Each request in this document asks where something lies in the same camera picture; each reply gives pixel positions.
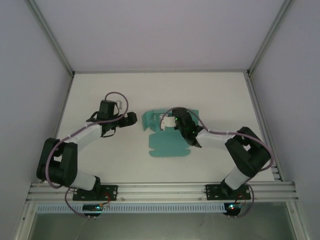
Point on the teal paper box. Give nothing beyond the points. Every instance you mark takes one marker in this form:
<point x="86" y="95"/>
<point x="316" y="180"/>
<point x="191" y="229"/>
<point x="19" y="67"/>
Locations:
<point x="165" y="148"/>

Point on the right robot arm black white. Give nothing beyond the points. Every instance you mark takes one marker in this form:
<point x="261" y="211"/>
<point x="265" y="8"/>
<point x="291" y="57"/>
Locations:
<point x="215" y="140"/>

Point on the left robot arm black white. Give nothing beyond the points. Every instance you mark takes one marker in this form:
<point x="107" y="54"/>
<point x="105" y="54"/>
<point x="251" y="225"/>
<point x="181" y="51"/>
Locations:
<point x="86" y="133"/>

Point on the small circuit board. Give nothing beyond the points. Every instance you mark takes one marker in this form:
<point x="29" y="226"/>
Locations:
<point x="233" y="206"/>
<point x="92" y="207"/>

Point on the aluminium mounting rail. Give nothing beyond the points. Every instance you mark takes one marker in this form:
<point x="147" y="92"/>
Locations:
<point x="160" y="191"/>

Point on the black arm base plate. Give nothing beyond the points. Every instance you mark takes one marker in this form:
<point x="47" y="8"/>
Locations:
<point x="212" y="191"/>
<point x="111" y="191"/>

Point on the aluminium side rail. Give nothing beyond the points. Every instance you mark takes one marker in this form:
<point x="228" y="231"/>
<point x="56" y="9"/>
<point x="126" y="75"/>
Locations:
<point x="262" y="125"/>

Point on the aluminium frame post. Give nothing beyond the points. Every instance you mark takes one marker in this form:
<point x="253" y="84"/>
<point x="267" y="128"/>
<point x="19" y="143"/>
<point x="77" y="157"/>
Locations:
<point x="270" y="37"/>
<point x="50" y="37"/>

